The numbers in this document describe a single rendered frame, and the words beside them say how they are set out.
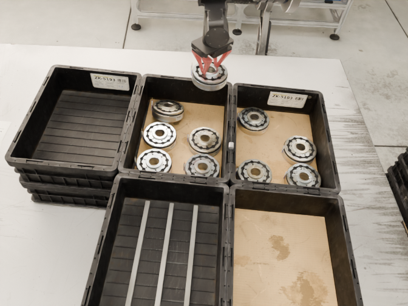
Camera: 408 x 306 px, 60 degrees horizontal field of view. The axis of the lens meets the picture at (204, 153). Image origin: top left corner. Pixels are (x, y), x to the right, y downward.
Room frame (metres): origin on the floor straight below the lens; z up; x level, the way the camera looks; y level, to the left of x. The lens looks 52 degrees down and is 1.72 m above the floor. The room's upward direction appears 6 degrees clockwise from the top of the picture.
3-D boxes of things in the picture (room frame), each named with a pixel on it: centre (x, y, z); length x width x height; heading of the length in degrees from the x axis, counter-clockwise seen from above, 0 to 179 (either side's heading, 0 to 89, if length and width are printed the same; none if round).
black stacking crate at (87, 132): (0.71, 0.38, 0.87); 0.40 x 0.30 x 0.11; 1
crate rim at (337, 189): (0.72, -0.22, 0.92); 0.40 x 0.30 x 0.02; 1
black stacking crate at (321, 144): (0.72, -0.22, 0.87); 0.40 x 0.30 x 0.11; 1
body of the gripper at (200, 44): (0.82, 0.01, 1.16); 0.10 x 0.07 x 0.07; 136
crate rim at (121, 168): (0.71, 0.08, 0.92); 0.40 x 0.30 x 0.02; 1
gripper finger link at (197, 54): (0.81, 0.02, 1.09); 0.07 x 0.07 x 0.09; 46
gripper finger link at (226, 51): (0.83, 0.00, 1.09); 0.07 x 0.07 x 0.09; 46
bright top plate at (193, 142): (0.71, 0.00, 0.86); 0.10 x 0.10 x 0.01
